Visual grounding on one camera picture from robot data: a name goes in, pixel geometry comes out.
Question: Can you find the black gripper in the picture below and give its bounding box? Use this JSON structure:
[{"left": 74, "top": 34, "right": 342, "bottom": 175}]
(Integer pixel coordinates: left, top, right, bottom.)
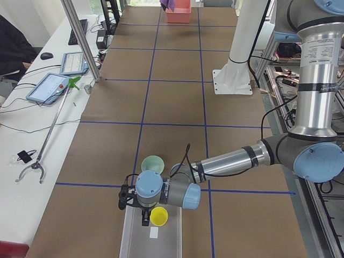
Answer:
[{"left": 118, "top": 184, "right": 150, "bottom": 226}]

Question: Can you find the yellow plastic cup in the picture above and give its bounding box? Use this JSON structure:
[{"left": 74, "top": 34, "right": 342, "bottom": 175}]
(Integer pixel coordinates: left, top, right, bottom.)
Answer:
[{"left": 150, "top": 207, "right": 168, "bottom": 226}]

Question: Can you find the mint green bowl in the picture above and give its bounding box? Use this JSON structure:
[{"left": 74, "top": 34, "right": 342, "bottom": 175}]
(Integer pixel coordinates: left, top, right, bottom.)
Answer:
[{"left": 141, "top": 155, "right": 164, "bottom": 174}]

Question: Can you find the purple microfiber cloth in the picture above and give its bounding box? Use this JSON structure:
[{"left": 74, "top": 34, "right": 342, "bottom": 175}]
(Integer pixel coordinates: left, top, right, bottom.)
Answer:
[{"left": 160, "top": 0, "right": 175, "bottom": 12}]

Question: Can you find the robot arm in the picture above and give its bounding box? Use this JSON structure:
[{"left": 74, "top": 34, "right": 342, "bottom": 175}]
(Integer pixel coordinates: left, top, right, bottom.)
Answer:
[{"left": 118, "top": 1, "right": 343, "bottom": 226}]

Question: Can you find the translucent plastic storage box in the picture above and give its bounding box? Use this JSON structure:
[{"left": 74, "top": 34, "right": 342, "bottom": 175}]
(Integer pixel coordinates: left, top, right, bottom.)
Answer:
[{"left": 119, "top": 205, "right": 182, "bottom": 257}]

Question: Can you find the white label card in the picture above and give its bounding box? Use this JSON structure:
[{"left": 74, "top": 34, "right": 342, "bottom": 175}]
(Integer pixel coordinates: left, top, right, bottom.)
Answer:
[{"left": 149, "top": 226, "right": 159, "bottom": 239}]

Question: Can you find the brown paper table cover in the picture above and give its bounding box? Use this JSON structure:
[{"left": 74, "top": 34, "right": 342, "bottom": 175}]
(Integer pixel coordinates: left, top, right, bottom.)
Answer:
[{"left": 27, "top": 7, "right": 307, "bottom": 257}]

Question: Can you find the small black pouch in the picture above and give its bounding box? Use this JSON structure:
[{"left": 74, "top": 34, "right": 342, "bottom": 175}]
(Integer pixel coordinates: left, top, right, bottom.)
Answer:
[{"left": 17, "top": 150, "right": 32, "bottom": 163}]

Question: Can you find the reacher grabber tool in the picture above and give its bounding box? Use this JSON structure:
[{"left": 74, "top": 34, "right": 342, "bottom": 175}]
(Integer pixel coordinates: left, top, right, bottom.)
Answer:
[{"left": 15, "top": 76, "right": 81, "bottom": 184}]

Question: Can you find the blue teach pendant tablet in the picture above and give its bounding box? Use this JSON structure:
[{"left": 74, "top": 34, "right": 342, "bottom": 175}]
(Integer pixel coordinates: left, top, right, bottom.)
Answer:
[{"left": 26, "top": 73, "right": 70, "bottom": 105}]

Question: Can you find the black power adapter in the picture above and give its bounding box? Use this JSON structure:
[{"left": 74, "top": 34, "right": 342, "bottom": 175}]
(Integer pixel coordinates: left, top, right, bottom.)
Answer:
[{"left": 96, "top": 30, "right": 108, "bottom": 49}]

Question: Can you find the black computer mouse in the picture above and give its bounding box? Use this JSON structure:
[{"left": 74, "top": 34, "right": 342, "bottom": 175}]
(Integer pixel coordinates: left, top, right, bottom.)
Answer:
[{"left": 40, "top": 52, "right": 54, "bottom": 60}]

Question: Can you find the black keyboard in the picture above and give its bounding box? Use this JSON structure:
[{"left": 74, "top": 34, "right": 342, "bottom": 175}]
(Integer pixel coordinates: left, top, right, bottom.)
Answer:
[{"left": 68, "top": 19, "right": 89, "bottom": 46}]

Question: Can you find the seated person in black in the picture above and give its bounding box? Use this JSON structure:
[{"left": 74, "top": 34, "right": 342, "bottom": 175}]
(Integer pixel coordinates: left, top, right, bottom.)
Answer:
[{"left": 1, "top": 16, "right": 38, "bottom": 82}]

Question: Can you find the pink plastic bin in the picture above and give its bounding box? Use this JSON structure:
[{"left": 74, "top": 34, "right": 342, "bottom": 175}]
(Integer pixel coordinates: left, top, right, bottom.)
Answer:
[{"left": 166, "top": 0, "right": 191, "bottom": 24}]

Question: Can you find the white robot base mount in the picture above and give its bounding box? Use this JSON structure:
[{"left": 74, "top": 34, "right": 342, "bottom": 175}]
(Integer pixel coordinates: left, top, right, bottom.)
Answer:
[{"left": 212, "top": 0, "right": 270, "bottom": 95}]

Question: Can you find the aluminium frame post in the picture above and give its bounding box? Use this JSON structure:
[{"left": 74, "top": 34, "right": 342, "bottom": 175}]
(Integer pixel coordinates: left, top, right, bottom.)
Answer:
[{"left": 61, "top": 0, "right": 100, "bottom": 82}]

